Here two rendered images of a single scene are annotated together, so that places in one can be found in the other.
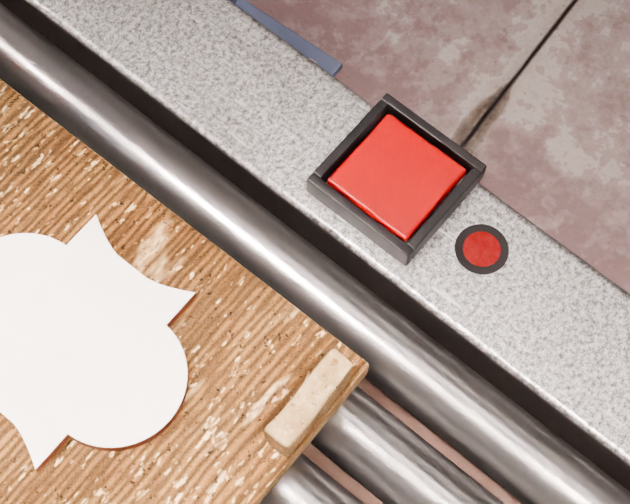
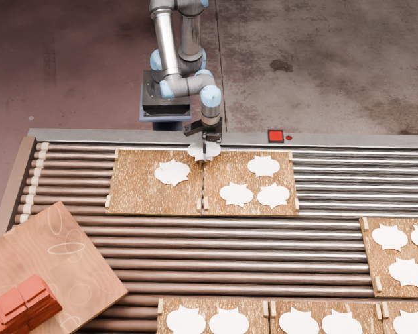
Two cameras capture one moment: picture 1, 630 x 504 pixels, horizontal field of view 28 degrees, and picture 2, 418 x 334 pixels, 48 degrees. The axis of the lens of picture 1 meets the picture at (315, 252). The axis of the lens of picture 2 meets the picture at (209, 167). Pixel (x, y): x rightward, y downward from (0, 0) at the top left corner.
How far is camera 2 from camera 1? 1.71 m
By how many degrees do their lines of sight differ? 23
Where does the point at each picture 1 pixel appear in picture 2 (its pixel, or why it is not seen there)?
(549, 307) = (299, 138)
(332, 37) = not seen: hidden behind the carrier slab
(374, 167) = (273, 136)
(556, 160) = not seen: hidden behind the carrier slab
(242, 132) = (257, 142)
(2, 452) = (267, 179)
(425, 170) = (278, 133)
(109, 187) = (252, 153)
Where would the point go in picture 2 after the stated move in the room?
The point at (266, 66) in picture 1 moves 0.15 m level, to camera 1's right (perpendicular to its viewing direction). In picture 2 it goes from (253, 135) to (276, 122)
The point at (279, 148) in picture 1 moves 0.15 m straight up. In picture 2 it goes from (261, 141) to (265, 120)
